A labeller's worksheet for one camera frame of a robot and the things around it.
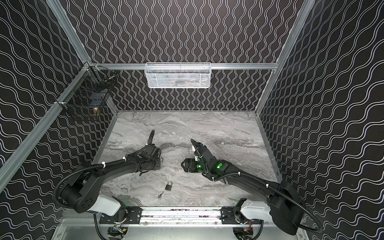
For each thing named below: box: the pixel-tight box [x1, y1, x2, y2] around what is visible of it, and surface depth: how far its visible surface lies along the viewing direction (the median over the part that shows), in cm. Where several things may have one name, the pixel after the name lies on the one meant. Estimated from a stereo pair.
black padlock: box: [165, 180, 173, 191], surface depth 85 cm
